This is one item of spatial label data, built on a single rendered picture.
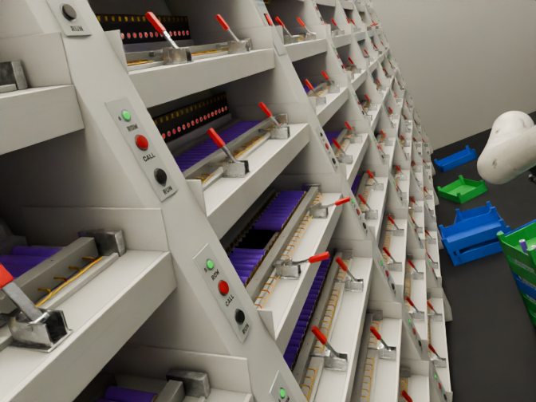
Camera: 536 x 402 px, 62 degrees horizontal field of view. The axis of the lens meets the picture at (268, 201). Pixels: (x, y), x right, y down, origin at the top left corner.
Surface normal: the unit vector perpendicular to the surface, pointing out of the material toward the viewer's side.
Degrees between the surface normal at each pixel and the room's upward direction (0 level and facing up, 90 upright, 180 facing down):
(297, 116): 90
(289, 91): 90
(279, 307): 22
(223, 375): 90
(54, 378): 112
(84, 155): 90
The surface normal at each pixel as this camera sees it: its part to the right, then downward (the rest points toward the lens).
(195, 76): 0.95, 0.01
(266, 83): -0.29, 0.36
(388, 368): -0.11, -0.93
